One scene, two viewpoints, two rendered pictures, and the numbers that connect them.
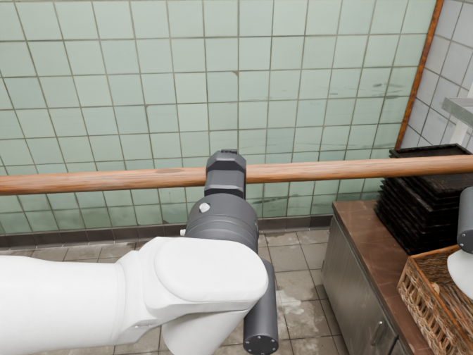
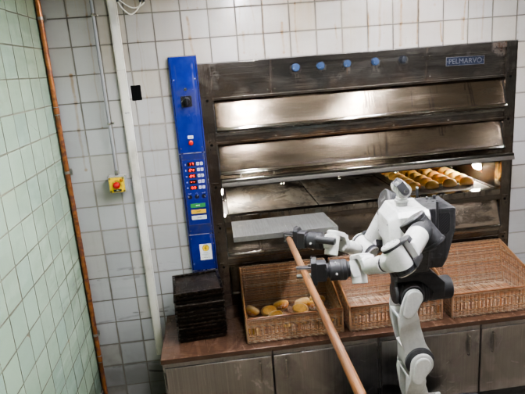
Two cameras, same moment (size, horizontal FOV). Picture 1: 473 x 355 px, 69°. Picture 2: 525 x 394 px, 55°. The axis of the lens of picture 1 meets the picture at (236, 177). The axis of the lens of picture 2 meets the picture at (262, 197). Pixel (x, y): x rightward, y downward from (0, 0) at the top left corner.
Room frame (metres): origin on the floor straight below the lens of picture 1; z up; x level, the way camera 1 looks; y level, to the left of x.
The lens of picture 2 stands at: (0.59, 2.00, 2.07)
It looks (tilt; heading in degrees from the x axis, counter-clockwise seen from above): 15 degrees down; 270
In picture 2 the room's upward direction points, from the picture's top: 4 degrees counter-clockwise
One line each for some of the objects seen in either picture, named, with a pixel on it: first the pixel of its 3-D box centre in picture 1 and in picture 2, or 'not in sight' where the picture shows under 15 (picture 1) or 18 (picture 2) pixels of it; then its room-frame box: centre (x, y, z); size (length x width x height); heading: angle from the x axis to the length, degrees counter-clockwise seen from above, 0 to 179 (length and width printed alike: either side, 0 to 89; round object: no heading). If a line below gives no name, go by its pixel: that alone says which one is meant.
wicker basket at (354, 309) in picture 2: not in sight; (382, 286); (-0.08, -0.83, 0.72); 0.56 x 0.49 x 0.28; 6
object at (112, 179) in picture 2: not in sight; (117, 183); (1.45, -0.91, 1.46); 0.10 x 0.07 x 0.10; 5
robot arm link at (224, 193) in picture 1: (222, 211); (325, 270); (0.36, 0.02, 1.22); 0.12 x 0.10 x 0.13; 178
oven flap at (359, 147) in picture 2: not in sight; (363, 146); (-0.04, -1.10, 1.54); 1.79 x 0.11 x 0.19; 5
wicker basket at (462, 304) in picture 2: not in sight; (476, 275); (-0.68, -0.89, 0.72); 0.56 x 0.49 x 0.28; 5
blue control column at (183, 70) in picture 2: not in sight; (201, 198); (1.09, -1.93, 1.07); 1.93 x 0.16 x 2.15; 95
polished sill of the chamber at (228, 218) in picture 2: not in sight; (364, 204); (-0.04, -1.12, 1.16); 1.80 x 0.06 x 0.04; 5
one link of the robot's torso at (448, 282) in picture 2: not in sight; (421, 284); (-0.12, -0.23, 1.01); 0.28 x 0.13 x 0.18; 5
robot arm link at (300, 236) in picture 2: not in sight; (305, 239); (0.40, -0.38, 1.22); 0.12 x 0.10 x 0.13; 150
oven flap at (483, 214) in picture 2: not in sight; (366, 226); (-0.04, -1.10, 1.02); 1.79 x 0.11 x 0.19; 5
